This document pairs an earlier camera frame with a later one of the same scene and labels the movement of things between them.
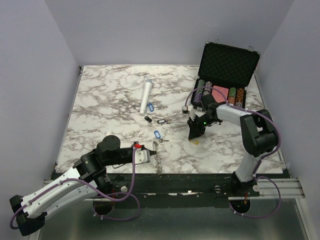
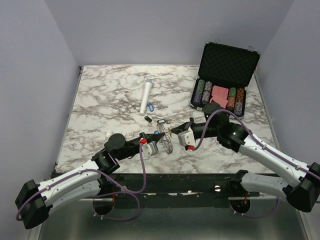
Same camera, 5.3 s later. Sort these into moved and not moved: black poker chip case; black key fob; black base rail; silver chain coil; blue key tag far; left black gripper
Moved: silver chain coil; left black gripper
Not moved: black key fob; blue key tag far; black base rail; black poker chip case
